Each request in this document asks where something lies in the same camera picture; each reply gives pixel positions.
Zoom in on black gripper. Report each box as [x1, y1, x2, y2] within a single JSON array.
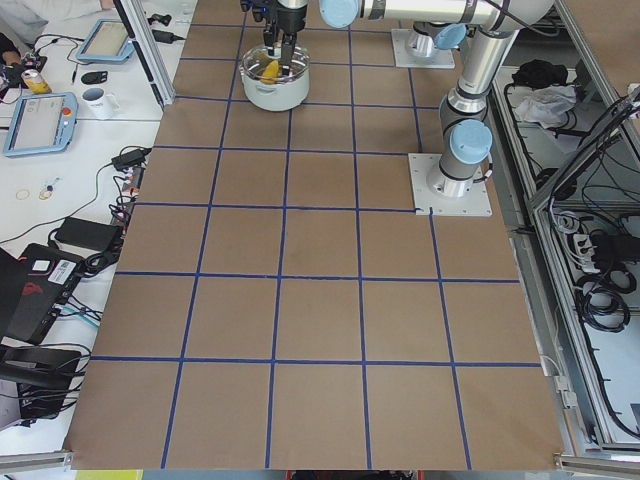
[[239, 0, 308, 77]]

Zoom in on yellow corn cob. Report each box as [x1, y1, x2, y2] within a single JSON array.
[[259, 60, 280, 85]]

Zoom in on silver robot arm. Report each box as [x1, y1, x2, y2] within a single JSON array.
[[239, 1, 553, 71], [427, 27, 518, 198]]

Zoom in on pale green electric pot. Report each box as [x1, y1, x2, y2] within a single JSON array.
[[239, 45, 310, 112]]

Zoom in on blue teach pendant far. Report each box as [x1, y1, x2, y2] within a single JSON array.
[[76, 19, 135, 64]]

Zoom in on blue teach pendant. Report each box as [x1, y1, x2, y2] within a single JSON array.
[[3, 92, 78, 157], [76, 19, 135, 64]]

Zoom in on black round object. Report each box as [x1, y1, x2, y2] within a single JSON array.
[[81, 71, 108, 85]]

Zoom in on white mug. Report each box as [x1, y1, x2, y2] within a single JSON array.
[[82, 87, 120, 120]]

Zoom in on yellow drink can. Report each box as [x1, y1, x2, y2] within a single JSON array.
[[21, 69, 52, 95]]

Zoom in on blue teach pendant near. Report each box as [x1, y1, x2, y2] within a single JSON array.
[[3, 92, 78, 157]]

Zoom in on black cloth bundle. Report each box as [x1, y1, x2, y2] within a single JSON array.
[[512, 59, 568, 89]]

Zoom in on black power brick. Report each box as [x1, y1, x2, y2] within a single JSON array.
[[54, 217, 122, 252]]

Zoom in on white crumpled cloth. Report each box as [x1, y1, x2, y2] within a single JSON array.
[[514, 85, 577, 128]]

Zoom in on black laptop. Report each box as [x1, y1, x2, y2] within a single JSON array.
[[1, 243, 84, 345]]

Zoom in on aluminium frame post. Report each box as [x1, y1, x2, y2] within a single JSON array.
[[114, 0, 176, 108]]

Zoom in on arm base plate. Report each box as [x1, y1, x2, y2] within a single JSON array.
[[408, 153, 492, 217], [391, 29, 455, 69]]

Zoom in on coiled black cables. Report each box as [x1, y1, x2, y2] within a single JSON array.
[[574, 272, 634, 334]]

